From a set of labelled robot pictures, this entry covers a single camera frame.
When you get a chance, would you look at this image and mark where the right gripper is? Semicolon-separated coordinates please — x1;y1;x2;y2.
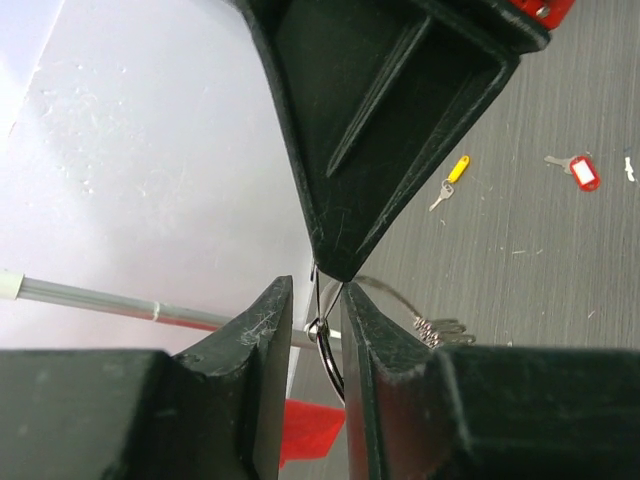
439;0;575;53

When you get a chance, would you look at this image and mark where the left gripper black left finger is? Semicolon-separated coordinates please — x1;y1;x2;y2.
1;276;293;479

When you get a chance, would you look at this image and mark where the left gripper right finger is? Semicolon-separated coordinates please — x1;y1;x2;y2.
343;284;639;479

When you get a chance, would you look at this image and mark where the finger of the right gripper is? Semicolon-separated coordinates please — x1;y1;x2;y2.
239;1;519;281

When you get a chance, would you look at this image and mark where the wire keyring with keys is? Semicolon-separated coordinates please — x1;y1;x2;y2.
304;266;476;404

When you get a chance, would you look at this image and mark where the key with orange tag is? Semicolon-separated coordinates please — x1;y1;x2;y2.
429;155;471;212

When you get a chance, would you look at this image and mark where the key with red tag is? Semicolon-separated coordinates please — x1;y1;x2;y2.
544;155;601;192

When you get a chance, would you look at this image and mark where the red shirt on hanger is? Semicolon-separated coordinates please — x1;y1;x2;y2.
279;399;346;469

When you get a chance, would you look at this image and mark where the metal clothes rack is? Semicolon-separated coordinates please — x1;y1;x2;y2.
0;269;346;351

